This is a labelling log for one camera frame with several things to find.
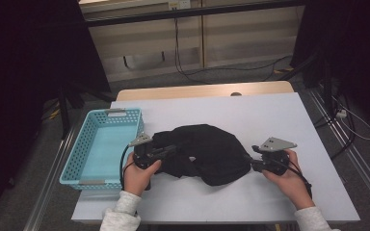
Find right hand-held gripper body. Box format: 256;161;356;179
251;137;298;177

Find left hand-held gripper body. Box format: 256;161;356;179
128;133;162;171

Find light blue plastic basket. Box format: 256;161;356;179
59;108;145;191

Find black pants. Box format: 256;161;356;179
152;123;253;187

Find person's left hand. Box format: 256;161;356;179
122;152;163;197

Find person's right hand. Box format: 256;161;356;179
262;149;316;212

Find white table cover sheet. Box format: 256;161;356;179
71;91;361;224

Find wooden table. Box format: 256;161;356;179
115;80;295;102

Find black metal stand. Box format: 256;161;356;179
56;81;117;141
277;52;335;114

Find beige wooden cabinet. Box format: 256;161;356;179
80;0;305;83

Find narrow black curtain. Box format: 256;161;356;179
290;0;370;136

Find black horizontal bar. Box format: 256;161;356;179
85;0;306;28

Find wide black curtain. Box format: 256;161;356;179
0;0;112;225

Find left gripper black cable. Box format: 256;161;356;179
119;144;139;192

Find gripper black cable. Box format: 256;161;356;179
277;158;313;200
119;144;139;192

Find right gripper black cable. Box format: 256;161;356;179
277;158;313;200

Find black floor cable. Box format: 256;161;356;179
312;92;357;162

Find aluminium floor rail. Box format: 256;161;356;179
22;126;78;231
307;88;370;210

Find white floor cable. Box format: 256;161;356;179
331;95;370;141

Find black hanging wall cable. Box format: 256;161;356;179
172;8;293;85

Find white wall socket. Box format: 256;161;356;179
168;0;192;11

